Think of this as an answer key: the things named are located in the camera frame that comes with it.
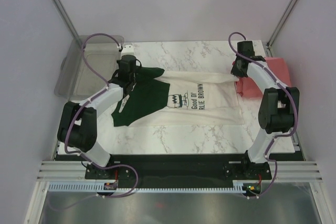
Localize cream green raglan t-shirt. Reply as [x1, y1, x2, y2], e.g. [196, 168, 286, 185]
[111, 67, 244, 127]

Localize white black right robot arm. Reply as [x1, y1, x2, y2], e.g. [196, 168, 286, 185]
[231, 40, 300, 179]

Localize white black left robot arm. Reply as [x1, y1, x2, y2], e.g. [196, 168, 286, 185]
[57, 54, 140, 178]

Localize folded pink t-shirt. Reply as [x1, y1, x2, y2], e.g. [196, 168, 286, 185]
[236, 57, 292, 99]

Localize clear grey plastic bin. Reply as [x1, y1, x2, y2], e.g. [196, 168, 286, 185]
[54, 35, 124, 100]

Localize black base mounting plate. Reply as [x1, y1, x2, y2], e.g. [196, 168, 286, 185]
[85, 154, 272, 188]

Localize right aluminium frame post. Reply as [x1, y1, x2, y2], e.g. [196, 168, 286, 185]
[265, 0, 299, 50]

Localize aluminium frame post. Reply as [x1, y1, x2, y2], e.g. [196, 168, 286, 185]
[265, 0, 299, 50]
[52, 0, 82, 48]

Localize white slotted cable duct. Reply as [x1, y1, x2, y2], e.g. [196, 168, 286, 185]
[48, 182, 254, 194]

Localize left aluminium frame post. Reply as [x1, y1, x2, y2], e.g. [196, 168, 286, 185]
[52, 0, 82, 48]

